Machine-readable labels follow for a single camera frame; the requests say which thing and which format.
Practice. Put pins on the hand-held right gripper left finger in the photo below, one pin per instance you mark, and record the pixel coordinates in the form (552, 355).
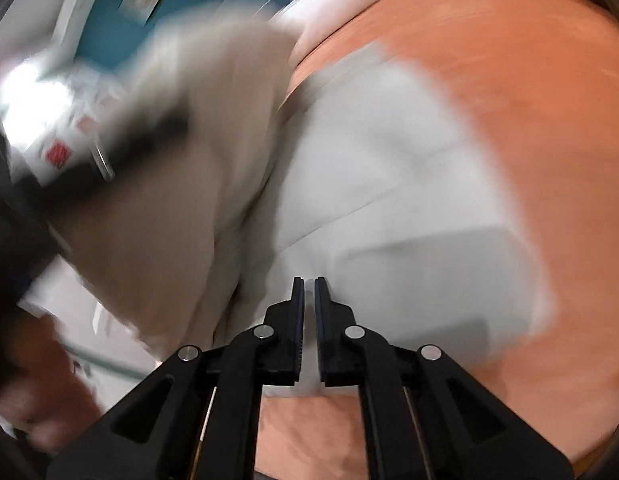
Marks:
(298, 312)

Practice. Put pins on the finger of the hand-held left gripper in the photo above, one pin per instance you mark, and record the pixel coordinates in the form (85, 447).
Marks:
(134, 142)

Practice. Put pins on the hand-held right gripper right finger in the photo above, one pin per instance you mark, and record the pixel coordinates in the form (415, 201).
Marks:
(319, 312)

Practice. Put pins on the white padded long coat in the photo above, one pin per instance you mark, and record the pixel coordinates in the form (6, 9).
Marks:
(369, 200)

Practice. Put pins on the person's left forearm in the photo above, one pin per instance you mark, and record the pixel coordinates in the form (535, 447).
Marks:
(39, 385)

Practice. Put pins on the red paper decal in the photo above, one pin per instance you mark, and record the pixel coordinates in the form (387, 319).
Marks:
(57, 153)

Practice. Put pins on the white wardrobe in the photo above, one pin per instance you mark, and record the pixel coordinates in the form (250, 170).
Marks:
(44, 60)

